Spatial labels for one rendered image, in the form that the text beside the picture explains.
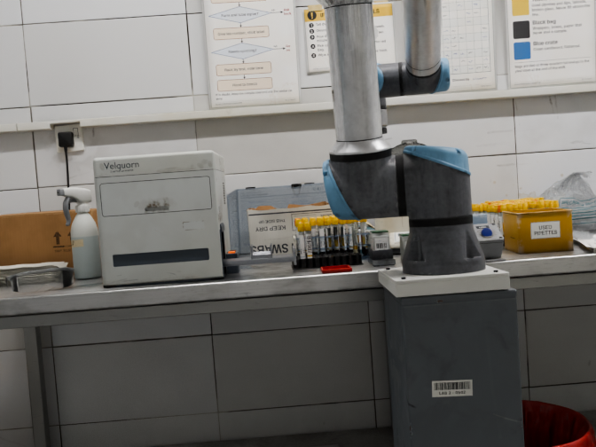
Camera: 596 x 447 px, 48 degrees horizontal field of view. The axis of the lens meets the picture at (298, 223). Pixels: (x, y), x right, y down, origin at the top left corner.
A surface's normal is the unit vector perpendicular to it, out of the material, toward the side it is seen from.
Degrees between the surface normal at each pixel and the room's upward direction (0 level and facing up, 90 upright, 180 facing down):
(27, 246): 91
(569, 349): 90
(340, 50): 100
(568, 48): 92
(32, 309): 90
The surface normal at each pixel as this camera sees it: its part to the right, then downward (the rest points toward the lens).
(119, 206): 0.03, 0.05
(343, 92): -0.51, 0.25
